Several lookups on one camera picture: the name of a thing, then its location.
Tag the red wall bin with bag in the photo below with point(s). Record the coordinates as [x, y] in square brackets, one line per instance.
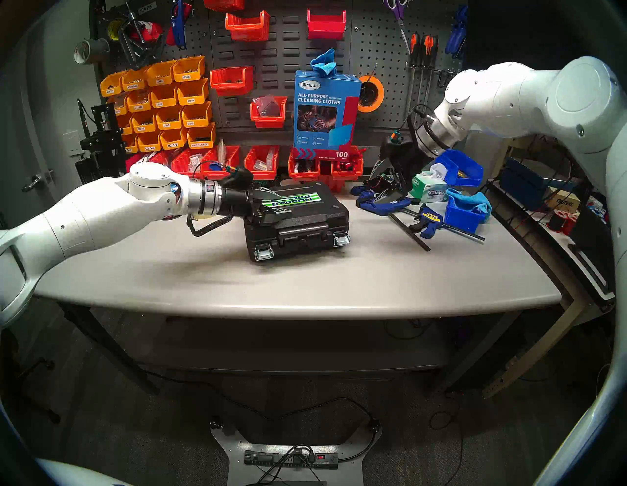
[268, 120]

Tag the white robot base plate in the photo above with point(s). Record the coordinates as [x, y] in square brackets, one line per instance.
[230, 448]

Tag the red bench bin white bag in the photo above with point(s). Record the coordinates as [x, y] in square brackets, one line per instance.
[133, 161]

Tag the green white Kimtech wipes box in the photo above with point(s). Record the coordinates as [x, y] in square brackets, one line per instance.
[431, 191]

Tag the blue cleaning cloths box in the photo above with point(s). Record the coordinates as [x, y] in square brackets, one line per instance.
[321, 98]

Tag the small blue plastic bin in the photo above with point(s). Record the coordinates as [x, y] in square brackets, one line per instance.
[460, 220]

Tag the black power strip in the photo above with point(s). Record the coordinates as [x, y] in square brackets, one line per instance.
[279, 459]

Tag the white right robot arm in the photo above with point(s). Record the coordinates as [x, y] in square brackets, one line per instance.
[514, 98]

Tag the dark table leg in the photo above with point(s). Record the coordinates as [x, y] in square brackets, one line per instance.
[472, 352]
[110, 350]

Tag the red stacked bin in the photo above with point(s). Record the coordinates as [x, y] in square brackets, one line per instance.
[327, 182]

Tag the dark round-hole pegboard panel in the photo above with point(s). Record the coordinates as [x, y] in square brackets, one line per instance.
[201, 34]
[377, 49]

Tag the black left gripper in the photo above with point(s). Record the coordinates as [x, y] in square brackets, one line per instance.
[237, 202]

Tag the black plastic tool box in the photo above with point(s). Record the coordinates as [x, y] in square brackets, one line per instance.
[303, 220]

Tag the orange tape roll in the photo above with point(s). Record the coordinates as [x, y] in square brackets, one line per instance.
[381, 98]

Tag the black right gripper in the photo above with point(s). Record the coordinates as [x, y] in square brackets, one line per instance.
[404, 159]

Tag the black C-clamp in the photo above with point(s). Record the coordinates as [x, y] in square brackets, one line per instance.
[131, 44]

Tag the large blue bar clamp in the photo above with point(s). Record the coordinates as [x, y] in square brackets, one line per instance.
[382, 206]

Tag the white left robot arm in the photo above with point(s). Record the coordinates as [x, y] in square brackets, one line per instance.
[88, 215]

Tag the large blue plastic bin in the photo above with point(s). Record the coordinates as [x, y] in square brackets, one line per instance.
[465, 171]

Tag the blue red utility cutter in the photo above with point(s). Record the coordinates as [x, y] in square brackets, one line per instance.
[179, 24]

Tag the orange parts bin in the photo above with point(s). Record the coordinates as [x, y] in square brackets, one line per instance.
[164, 96]
[131, 144]
[169, 118]
[188, 68]
[125, 125]
[148, 142]
[138, 101]
[192, 93]
[196, 115]
[174, 139]
[134, 79]
[160, 74]
[201, 136]
[120, 105]
[143, 122]
[113, 84]

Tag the blue microfiber cloth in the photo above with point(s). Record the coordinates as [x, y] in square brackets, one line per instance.
[472, 201]

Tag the orange black screwdriver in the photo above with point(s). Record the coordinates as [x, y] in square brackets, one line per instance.
[433, 48]
[425, 49]
[414, 46]

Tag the blue spring clamp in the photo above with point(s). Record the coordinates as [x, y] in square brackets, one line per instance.
[458, 29]

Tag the red white tape roll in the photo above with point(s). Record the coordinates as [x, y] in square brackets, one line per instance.
[149, 32]

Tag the dark blue crate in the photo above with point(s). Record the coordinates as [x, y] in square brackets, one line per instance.
[519, 186]

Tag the blue cloth in box opening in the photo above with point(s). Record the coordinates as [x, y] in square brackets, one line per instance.
[323, 61]

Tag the orange-red wall bin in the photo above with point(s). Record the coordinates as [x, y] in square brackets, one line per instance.
[247, 30]

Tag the grey duct tape roll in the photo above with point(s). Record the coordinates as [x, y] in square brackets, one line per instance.
[98, 49]

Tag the black flat panel device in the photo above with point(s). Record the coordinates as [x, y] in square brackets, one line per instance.
[592, 245]

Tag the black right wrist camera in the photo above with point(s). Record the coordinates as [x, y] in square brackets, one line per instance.
[394, 142]

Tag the yellow tape roll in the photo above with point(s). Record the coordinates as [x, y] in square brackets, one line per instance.
[110, 32]

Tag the dark louvered wall panel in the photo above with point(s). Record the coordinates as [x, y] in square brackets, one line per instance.
[289, 54]

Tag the small blue clamp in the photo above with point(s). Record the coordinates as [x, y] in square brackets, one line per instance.
[361, 190]

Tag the white light switch plate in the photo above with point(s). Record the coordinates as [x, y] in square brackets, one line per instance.
[71, 143]

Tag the small cardboard box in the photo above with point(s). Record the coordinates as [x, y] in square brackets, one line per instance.
[563, 201]

